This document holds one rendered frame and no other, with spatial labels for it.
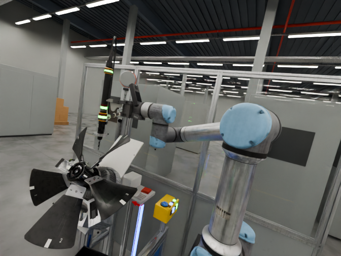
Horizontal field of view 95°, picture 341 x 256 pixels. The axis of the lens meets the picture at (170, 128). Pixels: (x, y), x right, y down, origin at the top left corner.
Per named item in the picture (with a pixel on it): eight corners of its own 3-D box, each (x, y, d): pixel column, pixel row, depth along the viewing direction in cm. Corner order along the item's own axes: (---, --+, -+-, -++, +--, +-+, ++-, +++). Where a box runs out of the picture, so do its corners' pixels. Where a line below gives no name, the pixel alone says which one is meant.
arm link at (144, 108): (148, 101, 69) (158, 104, 76) (140, 100, 71) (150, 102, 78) (146, 119, 70) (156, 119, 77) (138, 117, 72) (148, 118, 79)
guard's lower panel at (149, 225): (69, 205, 226) (76, 145, 215) (283, 358, 114) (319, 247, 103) (67, 206, 223) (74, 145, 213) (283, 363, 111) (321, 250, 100)
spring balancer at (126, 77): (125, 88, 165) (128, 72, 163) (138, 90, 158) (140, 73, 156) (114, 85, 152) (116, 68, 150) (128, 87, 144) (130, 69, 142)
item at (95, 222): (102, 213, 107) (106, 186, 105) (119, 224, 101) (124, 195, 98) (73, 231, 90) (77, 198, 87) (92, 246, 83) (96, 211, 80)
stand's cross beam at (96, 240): (105, 232, 133) (105, 228, 133) (108, 235, 131) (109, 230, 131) (84, 248, 116) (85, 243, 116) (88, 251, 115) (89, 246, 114)
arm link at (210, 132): (285, 109, 53) (178, 125, 87) (278, 104, 45) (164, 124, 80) (290, 144, 52) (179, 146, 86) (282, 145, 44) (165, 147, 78)
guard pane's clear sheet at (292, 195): (77, 142, 212) (87, 66, 200) (314, 240, 103) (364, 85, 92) (77, 142, 212) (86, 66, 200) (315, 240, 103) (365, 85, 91)
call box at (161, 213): (164, 206, 114) (167, 193, 112) (176, 213, 109) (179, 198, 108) (152, 218, 99) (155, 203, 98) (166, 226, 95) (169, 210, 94)
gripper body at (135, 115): (118, 116, 77) (138, 120, 72) (121, 98, 76) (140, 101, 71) (129, 116, 84) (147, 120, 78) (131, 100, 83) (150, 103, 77)
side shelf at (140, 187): (127, 181, 168) (127, 178, 167) (155, 194, 152) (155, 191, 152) (109, 189, 146) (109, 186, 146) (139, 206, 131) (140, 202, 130)
